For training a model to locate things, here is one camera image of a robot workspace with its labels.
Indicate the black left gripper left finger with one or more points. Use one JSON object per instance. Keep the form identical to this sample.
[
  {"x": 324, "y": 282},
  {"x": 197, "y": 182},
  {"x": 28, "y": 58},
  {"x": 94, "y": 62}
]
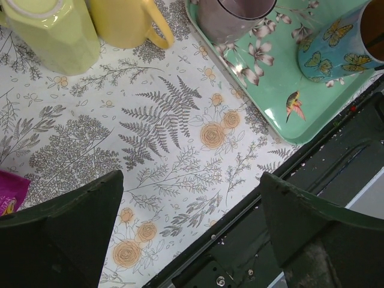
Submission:
[{"x": 61, "y": 242}]

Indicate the lilac mug black handle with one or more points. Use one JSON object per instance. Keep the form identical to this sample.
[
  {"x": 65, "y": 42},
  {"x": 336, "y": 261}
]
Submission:
[{"x": 224, "y": 22}]

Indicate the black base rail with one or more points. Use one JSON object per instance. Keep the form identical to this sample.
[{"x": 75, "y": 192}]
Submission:
[{"x": 343, "y": 165}]

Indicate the green hummingbird tray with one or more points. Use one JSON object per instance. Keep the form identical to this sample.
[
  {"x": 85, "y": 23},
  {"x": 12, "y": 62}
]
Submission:
[{"x": 264, "y": 63}]

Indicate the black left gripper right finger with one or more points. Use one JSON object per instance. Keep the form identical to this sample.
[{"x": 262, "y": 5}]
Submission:
[{"x": 318, "y": 243}]

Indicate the yellow mug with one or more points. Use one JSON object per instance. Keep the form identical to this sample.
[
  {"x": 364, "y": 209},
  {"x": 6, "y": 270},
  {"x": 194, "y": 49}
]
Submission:
[{"x": 128, "y": 24}]

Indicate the lime green mug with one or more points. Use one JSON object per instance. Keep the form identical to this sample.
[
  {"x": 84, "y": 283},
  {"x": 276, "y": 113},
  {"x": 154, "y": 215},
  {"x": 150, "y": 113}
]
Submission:
[{"x": 60, "y": 33}]

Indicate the blue glazed mug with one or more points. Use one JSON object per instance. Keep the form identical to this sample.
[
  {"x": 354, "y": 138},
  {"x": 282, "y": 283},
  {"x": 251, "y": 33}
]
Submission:
[{"x": 350, "y": 44}]

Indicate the purple snack packet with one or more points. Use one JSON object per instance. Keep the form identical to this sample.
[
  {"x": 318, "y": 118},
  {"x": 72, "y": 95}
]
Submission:
[{"x": 13, "y": 191}]

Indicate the floral table mat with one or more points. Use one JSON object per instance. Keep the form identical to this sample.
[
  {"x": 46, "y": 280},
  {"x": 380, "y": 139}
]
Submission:
[{"x": 190, "y": 143}]

